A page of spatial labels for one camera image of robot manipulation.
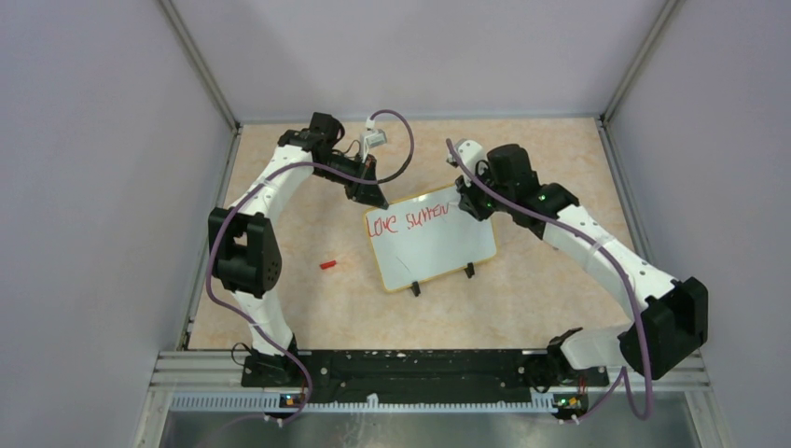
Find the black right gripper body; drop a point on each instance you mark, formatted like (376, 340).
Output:
(481, 208)

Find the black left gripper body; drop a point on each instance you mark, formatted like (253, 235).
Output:
(354, 169)

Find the yellow framed whiteboard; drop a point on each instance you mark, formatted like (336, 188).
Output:
(422, 237)

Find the red marker cap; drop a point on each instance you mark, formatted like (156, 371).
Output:
(327, 264)

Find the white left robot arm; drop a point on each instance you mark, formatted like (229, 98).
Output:
(246, 258)

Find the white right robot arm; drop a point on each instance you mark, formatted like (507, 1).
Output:
(668, 316)

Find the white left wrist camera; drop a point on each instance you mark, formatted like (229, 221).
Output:
(371, 137)

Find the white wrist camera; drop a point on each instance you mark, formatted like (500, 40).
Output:
(464, 155)
(371, 137)

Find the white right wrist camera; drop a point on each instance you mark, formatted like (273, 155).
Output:
(464, 155)

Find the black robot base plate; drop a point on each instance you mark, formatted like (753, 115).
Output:
(464, 376)

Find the aluminium frame rail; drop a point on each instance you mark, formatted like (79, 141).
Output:
(210, 380)

